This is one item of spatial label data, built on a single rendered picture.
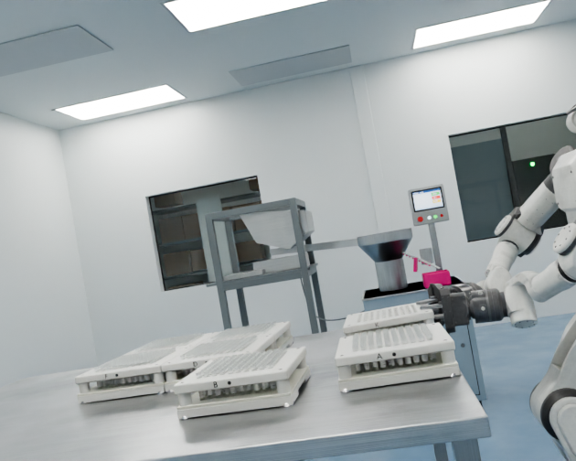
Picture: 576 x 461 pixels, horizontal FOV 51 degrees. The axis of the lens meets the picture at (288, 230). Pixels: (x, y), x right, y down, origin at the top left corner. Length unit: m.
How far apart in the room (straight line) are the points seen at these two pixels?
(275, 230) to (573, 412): 3.14
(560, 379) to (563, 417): 0.10
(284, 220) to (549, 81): 3.40
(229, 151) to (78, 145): 1.77
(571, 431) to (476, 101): 5.13
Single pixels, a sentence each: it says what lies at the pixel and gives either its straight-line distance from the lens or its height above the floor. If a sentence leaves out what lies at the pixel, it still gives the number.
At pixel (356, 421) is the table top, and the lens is 1.09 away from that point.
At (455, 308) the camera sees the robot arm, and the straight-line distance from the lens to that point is 1.69.
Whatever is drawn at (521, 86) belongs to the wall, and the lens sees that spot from 6.74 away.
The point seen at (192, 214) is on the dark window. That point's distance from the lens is 6.83.
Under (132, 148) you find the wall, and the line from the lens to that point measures 7.03.
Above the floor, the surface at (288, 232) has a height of 1.25.
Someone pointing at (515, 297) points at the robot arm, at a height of 0.93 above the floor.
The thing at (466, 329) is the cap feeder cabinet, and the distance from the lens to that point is 3.77.
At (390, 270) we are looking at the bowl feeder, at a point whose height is 0.89.
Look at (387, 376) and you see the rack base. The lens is 1.28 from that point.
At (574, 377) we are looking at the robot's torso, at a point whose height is 0.68.
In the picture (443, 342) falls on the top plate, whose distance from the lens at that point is 1.27.
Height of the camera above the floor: 1.16
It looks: 1 degrees up
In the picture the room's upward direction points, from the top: 10 degrees counter-clockwise
